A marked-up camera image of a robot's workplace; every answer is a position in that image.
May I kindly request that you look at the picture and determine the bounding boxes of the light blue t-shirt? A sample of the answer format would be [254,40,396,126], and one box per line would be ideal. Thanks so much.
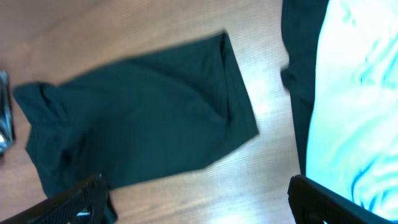
[306,0,397,222]

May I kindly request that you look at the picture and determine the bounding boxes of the black t-shirt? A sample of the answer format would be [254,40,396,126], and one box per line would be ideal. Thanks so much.
[13,32,259,197]

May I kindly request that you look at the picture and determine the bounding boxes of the black garment under pile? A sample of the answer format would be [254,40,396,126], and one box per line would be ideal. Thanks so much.
[280,0,328,175]

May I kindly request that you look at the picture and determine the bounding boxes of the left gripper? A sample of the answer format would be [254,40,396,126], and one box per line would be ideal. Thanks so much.
[1,70,15,156]

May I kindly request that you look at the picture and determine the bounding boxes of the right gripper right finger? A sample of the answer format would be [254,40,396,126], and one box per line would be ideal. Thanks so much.
[287,175,392,224]

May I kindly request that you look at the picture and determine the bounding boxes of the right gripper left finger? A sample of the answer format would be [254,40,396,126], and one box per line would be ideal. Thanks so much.
[1,175,108,224]

